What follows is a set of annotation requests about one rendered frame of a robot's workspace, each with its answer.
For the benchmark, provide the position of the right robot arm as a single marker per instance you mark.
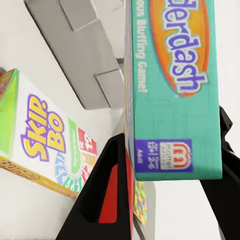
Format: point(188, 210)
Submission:
point(225, 125)

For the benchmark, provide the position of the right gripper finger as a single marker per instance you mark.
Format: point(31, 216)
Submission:
point(225, 121)

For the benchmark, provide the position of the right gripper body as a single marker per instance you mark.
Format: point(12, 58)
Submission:
point(223, 133)

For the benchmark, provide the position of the jigsaw puzzle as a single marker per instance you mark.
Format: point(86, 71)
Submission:
point(139, 200)

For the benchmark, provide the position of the board game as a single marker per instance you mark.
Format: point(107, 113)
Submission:
point(39, 142)
point(171, 92)

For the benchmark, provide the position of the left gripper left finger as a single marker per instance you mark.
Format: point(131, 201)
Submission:
point(82, 222)

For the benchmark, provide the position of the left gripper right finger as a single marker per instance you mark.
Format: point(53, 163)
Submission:
point(224, 195)

